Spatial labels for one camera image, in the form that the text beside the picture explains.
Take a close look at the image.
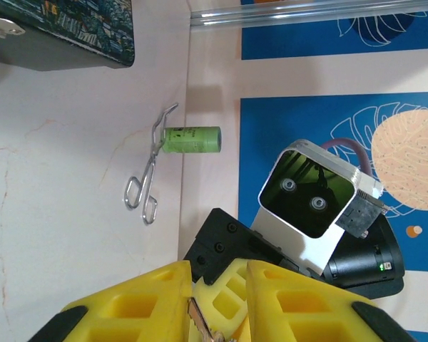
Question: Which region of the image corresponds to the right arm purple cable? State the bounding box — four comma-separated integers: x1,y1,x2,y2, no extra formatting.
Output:
322,138,371,176

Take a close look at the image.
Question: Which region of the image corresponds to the small silver key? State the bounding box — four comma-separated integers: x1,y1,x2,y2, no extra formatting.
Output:
186,296,225,342

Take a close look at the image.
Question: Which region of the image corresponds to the aluminium frame post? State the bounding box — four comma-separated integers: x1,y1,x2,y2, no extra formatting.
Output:
190,0,428,28

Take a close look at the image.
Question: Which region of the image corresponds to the green cylindrical bottle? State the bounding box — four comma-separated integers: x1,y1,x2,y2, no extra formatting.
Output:
162,125,223,155

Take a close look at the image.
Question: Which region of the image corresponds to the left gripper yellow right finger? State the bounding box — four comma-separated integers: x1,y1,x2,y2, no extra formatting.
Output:
245,261,419,342

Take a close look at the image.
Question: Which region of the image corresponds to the starry night print box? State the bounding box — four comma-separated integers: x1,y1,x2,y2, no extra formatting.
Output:
0,0,136,73

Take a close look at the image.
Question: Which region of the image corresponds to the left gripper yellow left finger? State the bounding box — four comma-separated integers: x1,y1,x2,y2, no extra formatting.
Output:
31,260,194,342

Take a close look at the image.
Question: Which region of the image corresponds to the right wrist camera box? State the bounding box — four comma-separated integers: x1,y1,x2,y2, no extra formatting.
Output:
251,139,388,277

